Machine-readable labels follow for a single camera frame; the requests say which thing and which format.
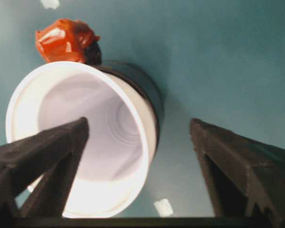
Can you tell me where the white paper cup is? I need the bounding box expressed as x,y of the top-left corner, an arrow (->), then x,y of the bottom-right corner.
5,61 -> 157,219

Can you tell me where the black cup holder red handle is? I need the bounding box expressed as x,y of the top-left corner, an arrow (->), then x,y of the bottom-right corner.
35,18 -> 166,159

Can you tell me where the blue-green table cloth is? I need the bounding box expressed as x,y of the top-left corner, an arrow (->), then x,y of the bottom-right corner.
0,0 -> 285,218

